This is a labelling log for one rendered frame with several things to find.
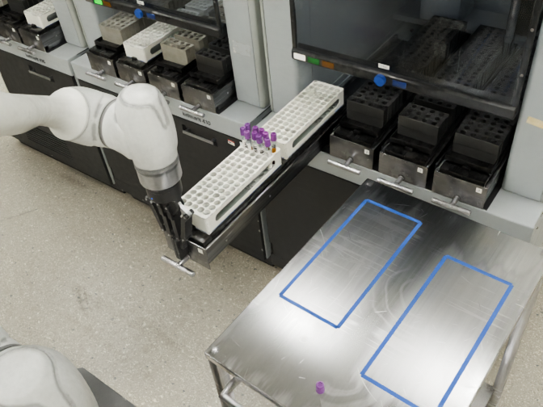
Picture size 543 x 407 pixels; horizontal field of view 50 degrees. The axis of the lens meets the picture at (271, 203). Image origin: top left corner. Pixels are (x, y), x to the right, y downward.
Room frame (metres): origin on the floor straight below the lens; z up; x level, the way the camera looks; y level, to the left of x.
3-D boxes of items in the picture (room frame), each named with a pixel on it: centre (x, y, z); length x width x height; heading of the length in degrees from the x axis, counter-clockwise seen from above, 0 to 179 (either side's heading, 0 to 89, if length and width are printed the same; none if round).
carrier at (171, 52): (1.76, 0.25, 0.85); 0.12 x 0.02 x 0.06; 51
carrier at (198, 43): (1.81, 0.21, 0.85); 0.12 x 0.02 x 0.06; 50
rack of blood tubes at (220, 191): (1.09, 0.09, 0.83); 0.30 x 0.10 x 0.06; 140
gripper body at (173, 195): (0.94, 0.22, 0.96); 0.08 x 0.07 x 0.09; 50
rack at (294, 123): (1.33, -0.11, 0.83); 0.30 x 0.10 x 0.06; 140
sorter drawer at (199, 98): (1.84, -0.01, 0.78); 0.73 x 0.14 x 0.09; 140
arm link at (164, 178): (0.94, 0.22, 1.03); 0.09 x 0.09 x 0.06
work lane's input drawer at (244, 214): (1.19, 0.01, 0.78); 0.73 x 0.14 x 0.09; 140
